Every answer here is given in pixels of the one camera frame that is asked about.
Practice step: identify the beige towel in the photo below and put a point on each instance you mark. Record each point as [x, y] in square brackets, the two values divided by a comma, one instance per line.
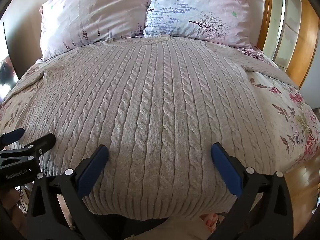
[160, 105]

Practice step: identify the wooden headboard with white panels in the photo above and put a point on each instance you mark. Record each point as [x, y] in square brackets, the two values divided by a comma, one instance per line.
[307, 37]

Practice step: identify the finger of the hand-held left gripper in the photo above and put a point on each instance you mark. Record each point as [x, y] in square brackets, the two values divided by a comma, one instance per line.
[13, 135]
[42, 142]

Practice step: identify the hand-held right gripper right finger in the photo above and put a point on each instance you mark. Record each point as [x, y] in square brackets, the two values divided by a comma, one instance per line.
[226, 170]

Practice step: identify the pink floral pillow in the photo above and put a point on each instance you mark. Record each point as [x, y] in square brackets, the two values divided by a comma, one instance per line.
[100, 12]

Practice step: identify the floral bed quilt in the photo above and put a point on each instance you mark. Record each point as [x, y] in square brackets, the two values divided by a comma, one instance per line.
[287, 120]

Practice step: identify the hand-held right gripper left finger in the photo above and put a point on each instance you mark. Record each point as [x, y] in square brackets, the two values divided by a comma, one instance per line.
[92, 170]

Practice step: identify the blue tree-print pillow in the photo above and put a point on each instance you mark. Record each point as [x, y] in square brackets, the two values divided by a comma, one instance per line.
[200, 7]

